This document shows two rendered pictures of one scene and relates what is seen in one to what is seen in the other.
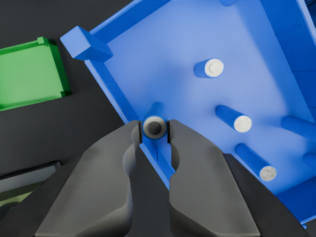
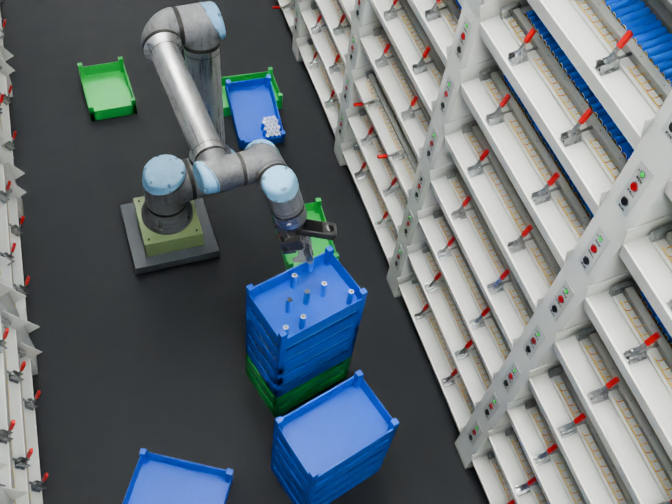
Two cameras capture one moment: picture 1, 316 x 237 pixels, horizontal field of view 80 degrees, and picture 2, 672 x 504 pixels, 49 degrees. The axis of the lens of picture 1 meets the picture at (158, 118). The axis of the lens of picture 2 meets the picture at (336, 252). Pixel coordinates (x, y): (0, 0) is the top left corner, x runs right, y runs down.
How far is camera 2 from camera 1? 2.09 m
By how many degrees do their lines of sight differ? 39
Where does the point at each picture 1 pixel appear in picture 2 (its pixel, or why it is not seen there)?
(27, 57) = (321, 244)
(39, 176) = (207, 237)
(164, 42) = (332, 282)
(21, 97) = not seen: hidden behind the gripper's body
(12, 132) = (249, 221)
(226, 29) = (338, 302)
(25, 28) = (346, 246)
